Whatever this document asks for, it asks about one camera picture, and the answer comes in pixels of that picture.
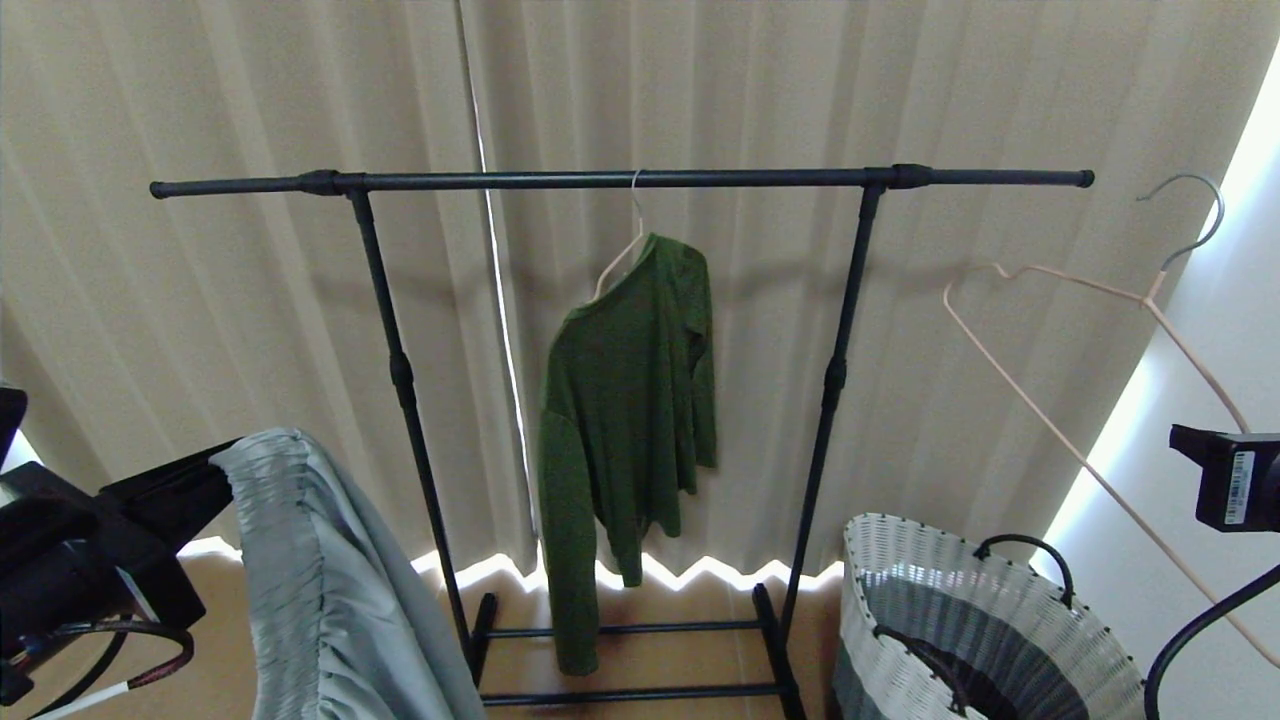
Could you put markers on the green printed shirt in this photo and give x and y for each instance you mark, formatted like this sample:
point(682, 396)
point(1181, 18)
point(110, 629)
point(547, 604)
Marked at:
point(620, 420)

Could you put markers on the black clothes rack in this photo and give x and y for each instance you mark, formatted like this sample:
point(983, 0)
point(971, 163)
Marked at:
point(600, 180)

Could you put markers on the beige curtain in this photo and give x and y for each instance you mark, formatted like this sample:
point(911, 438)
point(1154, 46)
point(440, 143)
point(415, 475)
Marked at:
point(250, 300)

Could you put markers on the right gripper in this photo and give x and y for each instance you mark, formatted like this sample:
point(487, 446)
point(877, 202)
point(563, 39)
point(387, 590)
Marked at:
point(1215, 480)

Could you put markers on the pale grey garment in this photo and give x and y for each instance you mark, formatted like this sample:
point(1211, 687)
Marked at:
point(320, 580)

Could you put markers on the pink clothes hanger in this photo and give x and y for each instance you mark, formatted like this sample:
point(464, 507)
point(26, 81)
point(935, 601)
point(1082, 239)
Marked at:
point(1060, 435)
point(615, 272)

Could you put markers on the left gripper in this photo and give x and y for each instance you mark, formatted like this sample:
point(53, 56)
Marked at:
point(80, 570)

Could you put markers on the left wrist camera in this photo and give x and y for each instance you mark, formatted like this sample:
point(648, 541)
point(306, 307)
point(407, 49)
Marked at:
point(10, 425)

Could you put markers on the white laundry basket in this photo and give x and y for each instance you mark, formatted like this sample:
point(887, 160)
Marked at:
point(1050, 640)

